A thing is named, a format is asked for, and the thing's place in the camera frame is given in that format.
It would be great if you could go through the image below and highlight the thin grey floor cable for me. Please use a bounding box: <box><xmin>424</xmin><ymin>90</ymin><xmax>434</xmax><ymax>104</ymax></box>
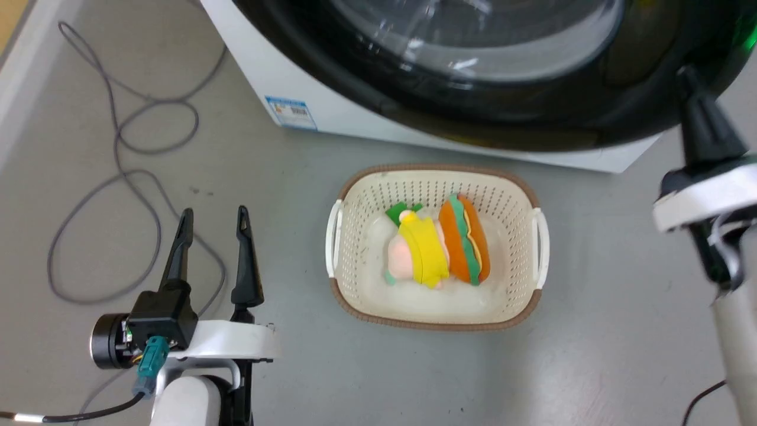
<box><xmin>47</xmin><ymin>22</ymin><xmax>229</xmax><ymax>306</ymax></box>

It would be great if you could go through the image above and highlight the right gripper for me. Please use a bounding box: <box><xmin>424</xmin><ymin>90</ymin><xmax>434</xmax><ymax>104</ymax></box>
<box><xmin>652</xmin><ymin>64</ymin><xmax>757</xmax><ymax>291</ymax></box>

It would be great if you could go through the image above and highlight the plush hot dog toy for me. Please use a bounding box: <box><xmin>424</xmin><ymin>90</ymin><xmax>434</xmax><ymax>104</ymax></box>
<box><xmin>438</xmin><ymin>193</ymin><xmax>492</xmax><ymax>286</ymax></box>

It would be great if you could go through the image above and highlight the white washing machine body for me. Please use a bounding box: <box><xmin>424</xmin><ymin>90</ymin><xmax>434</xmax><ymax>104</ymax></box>
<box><xmin>200</xmin><ymin>0</ymin><xmax>662</xmax><ymax>174</ymax></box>

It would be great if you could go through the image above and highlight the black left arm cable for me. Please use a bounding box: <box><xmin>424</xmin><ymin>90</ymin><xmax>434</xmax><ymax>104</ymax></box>
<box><xmin>0</xmin><ymin>335</ymin><xmax>171</xmax><ymax>425</ymax></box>

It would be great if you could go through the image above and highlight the black round washing machine door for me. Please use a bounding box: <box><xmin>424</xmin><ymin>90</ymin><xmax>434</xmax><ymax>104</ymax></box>
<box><xmin>232</xmin><ymin>0</ymin><xmax>757</xmax><ymax>152</ymax></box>

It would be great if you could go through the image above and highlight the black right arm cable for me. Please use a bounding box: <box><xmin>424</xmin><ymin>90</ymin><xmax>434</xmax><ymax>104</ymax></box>
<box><xmin>681</xmin><ymin>379</ymin><xmax>728</xmax><ymax>426</ymax></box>

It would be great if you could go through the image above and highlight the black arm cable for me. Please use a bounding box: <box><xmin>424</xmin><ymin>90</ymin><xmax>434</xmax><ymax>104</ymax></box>
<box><xmin>681</xmin><ymin>379</ymin><xmax>728</xmax><ymax>426</ymax></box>
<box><xmin>0</xmin><ymin>335</ymin><xmax>171</xmax><ymax>425</ymax></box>

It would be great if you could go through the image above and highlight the doll with yellow dress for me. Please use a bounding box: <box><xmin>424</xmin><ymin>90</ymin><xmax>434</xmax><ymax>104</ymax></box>
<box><xmin>383</xmin><ymin>201</ymin><xmax>451</xmax><ymax>291</ymax></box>

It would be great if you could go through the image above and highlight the blue energy label sticker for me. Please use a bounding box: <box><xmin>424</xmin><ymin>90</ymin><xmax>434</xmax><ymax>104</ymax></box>
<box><xmin>264</xmin><ymin>95</ymin><xmax>318</xmax><ymax>131</ymax></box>

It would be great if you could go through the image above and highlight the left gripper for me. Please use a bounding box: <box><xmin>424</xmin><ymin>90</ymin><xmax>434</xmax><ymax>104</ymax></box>
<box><xmin>90</xmin><ymin>205</ymin><xmax>279</xmax><ymax>426</ymax></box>

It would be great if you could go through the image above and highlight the cream plastic laundry basket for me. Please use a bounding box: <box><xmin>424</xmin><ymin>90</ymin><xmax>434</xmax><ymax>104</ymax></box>
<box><xmin>324</xmin><ymin>164</ymin><xmax>551</xmax><ymax>332</ymax></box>

